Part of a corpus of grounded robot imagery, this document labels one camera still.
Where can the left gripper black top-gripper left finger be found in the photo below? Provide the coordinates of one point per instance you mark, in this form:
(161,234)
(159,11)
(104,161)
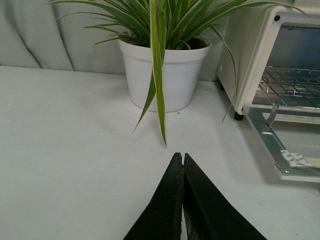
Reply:
(162,217)

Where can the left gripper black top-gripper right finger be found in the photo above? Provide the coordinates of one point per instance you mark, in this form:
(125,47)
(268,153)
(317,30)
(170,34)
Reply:
(208,214)

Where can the glass oven door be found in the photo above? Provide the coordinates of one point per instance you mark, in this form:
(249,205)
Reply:
(291,138)

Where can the cream toaster oven body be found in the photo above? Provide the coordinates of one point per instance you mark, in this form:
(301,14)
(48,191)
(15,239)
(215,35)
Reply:
(267,36)

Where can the white plant pot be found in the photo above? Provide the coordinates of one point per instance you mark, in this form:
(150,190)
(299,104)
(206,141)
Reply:
(180,71)

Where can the green spider plant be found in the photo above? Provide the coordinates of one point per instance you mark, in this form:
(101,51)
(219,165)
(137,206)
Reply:
(163,26)

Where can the white backdrop curtain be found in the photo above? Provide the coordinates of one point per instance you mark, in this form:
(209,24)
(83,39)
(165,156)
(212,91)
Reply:
(39,34)

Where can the wire oven rack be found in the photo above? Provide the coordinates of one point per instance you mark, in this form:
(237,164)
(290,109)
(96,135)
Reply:
(289,87)

